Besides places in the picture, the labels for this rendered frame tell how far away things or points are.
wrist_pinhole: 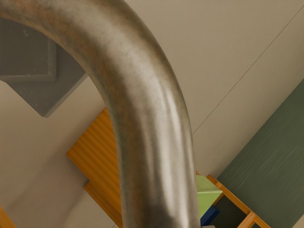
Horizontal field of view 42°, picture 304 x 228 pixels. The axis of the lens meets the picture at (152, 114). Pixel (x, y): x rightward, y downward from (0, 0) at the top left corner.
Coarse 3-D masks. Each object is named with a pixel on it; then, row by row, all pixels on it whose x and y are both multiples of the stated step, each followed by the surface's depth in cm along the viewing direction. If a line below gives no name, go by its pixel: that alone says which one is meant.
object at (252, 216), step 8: (208, 176) 558; (216, 184) 548; (224, 192) 545; (216, 200) 577; (232, 200) 539; (240, 200) 578; (216, 208) 587; (240, 208) 533; (248, 208) 571; (208, 216) 551; (248, 216) 523; (256, 216) 546; (200, 224) 551; (208, 224) 586; (240, 224) 524; (248, 224) 525; (264, 224) 518
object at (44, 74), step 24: (0, 24) 21; (0, 48) 21; (24, 48) 21; (48, 48) 21; (0, 72) 21; (24, 72) 21; (48, 72) 21; (72, 72) 23; (24, 96) 23; (48, 96) 23
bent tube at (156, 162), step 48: (0, 0) 15; (48, 0) 14; (96, 0) 14; (96, 48) 14; (144, 48) 14; (144, 96) 14; (144, 144) 14; (192, 144) 15; (144, 192) 14; (192, 192) 15
